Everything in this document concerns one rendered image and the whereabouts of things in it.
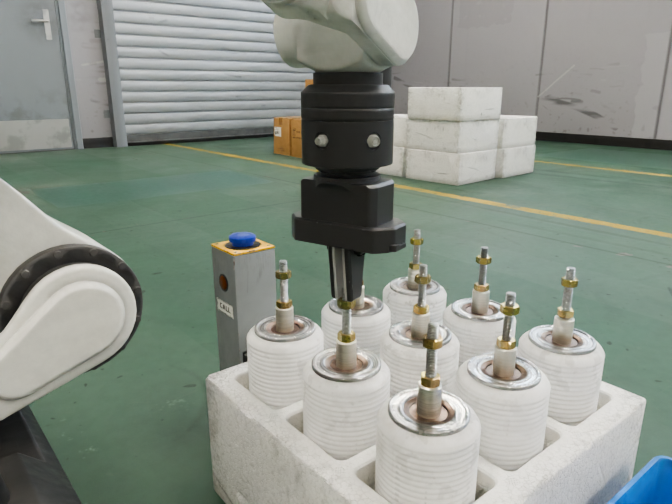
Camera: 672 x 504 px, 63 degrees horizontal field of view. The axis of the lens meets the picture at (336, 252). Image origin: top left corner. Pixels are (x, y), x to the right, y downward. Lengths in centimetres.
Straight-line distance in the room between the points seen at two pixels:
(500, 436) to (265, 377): 27
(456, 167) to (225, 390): 265
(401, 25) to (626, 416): 50
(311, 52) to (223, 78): 560
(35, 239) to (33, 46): 496
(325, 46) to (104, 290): 32
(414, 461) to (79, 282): 36
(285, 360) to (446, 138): 269
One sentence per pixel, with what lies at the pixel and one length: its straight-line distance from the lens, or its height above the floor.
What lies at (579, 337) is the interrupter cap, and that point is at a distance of 72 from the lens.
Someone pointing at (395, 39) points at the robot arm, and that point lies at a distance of 49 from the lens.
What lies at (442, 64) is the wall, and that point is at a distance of 711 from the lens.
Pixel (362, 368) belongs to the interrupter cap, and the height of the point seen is 25.
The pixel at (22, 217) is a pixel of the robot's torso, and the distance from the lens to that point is 62.
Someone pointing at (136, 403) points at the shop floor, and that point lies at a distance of 107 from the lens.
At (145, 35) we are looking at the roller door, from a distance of 581.
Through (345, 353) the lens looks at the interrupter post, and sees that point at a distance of 59.
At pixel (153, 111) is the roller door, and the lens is 578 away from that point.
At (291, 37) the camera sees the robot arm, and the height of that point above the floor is 58.
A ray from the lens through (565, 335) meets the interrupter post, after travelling 70.
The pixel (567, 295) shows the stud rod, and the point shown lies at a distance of 69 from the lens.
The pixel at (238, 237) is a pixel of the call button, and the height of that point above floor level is 33.
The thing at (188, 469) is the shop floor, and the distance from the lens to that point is 90.
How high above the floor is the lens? 54
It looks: 17 degrees down
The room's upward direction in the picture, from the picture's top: straight up
